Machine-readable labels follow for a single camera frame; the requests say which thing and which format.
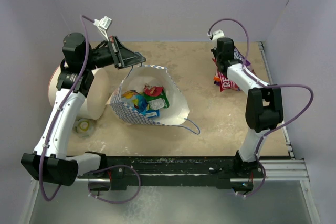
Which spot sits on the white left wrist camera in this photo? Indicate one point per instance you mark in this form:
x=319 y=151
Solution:
x=103 y=26

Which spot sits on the pink snack packet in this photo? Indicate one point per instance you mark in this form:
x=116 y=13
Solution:
x=225 y=83

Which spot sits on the green snack packet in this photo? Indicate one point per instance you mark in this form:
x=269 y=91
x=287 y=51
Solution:
x=158 y=102

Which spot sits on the blue checkered paper bag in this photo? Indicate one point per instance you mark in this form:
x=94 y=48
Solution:
x=175 y=115

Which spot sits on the blue snack wrapper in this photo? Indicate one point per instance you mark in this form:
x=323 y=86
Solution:
x=135 y=100

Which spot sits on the white round container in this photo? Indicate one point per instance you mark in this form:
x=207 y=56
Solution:
x=98 y=94

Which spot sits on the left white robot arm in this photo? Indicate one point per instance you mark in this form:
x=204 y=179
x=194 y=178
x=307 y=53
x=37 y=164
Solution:
x=49 y=162

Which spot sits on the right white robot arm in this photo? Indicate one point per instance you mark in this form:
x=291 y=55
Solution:
x=264 y=110

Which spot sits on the small blue snack packet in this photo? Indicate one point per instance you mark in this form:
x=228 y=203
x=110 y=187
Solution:
x=152 y=113

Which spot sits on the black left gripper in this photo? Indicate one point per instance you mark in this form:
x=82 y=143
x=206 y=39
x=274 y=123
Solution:
x=122 y=53

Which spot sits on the aluminium frame rail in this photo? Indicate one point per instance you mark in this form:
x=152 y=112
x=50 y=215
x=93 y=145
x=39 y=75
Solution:
x=284 y=171

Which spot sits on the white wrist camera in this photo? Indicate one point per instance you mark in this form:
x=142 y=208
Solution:
x=103 y=26
x=216 y=35

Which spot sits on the small red candy packet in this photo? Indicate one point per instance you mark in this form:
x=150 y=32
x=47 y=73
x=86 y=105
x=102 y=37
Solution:
x=152 y=91

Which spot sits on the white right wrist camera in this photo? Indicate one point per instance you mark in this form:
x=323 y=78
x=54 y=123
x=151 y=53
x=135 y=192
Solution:
x=216 y=35

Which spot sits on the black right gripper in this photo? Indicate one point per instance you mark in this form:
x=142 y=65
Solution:
x=214 y=50

